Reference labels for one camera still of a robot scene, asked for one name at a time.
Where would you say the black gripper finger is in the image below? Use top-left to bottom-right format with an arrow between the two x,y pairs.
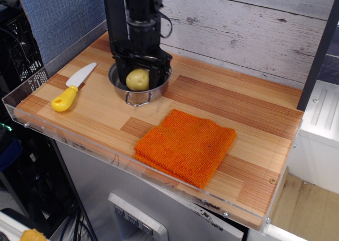
114,56 -> 132,86
149,63 -> 171,89

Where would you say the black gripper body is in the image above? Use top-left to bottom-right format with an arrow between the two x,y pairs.
110,18 -> 172,72

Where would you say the yellow toy potato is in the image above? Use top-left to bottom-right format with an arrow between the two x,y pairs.
126,68 -> 149,91

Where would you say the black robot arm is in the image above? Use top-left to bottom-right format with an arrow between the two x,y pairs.
104,0 -> 172,89

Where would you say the stainless steel pot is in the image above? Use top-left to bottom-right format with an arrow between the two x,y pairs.
108,64 -> 172,107

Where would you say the orange folded cloth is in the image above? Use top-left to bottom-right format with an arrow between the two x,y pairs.
134,109 -> 237,189

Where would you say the clear acrylic table guard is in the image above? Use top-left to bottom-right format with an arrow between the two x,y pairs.
5,34 -> 301,232

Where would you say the black plastic crate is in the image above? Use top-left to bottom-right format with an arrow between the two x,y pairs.
1,13 -> 43,82

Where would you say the white toy sink counter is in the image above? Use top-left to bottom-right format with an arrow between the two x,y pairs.
287,81 -> 338,193

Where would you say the yellow object bottom left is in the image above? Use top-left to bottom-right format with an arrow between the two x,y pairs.
20,229 -> 47,241

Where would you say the yellow handled toy knife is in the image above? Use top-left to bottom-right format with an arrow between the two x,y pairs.
51,63 -> 97,112

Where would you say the dark right frame post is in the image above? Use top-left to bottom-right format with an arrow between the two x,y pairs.
297,0 -> 338,111

